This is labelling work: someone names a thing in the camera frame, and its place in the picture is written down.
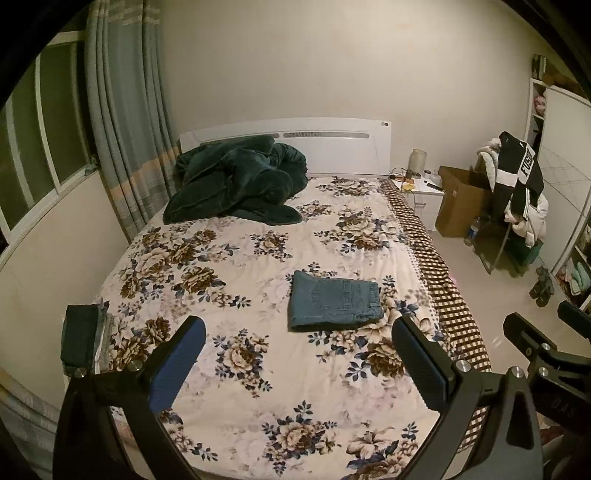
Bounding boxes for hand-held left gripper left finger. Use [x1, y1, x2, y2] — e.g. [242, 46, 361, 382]
[54, 315, 207, 480]

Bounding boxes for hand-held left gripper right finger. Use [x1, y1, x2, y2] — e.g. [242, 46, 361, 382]
[391, 315, 545, 480]

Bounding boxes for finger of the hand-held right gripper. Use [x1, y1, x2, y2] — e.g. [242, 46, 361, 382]
[503, 312, 562, 370]
[557, 301, 591, 343]

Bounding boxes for blue denim pants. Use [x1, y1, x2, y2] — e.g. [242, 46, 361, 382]
[287, 270, 385, 332]

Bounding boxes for pair of dark slippers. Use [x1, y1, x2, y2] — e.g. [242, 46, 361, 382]
[529, 265, 556, 306]

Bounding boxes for brown checkered bed sheet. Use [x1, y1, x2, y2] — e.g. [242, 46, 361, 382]
[381, 178, 492, 448]

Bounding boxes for green storage box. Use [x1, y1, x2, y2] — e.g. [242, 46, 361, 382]
[505, 237, 542, 266]

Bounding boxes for metal-framed chair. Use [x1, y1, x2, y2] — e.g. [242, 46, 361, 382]
[473, 152, 546, 275]

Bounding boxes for white puffy jacket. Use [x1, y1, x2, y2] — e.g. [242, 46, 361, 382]
[503, 194, 549, 247]

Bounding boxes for stack of folded dark clothes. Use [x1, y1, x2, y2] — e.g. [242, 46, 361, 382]
[61, 302, 109, 377]

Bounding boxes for floral bed sheet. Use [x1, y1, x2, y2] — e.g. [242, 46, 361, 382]
[65, 175, 462, 480]

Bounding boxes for brown cardboard box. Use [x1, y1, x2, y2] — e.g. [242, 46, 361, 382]
[435, 166, 495, 238]

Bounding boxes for white nightstand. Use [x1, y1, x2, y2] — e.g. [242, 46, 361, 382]
[392, 175, 446, 232]

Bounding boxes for black and white jacket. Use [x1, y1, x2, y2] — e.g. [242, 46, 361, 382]
[489, 131, 544, 217]

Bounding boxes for white wardrobe shelf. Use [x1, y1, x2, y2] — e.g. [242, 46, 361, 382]
[524, 53, 591, 310]

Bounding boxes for striped plaid curtain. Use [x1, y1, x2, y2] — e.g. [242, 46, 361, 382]
[0, 369, 70, 480]

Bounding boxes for dark green blanket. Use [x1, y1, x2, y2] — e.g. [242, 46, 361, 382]
[163, 135, 308, 226]

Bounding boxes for white bed headboard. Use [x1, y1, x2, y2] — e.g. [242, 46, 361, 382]
[179, 117, 392, 178]

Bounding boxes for grey-green pleated curtain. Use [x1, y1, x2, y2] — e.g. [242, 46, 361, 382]
[85, 0, 181, 241]

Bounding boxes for white-framed window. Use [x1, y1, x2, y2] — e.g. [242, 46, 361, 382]
[0, 32, 100, 264]

